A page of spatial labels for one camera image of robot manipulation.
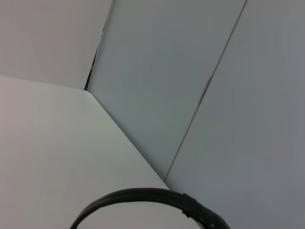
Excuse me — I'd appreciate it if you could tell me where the black round teapot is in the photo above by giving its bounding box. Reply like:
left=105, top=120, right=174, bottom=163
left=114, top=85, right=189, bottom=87
left=69, top=187, right=231, bottom=229

